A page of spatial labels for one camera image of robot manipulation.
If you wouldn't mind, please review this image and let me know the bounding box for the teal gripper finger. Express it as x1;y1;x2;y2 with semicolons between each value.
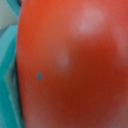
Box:
0;0;24;128

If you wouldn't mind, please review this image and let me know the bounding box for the red toy tomato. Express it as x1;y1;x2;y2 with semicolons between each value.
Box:
16;0;128;128

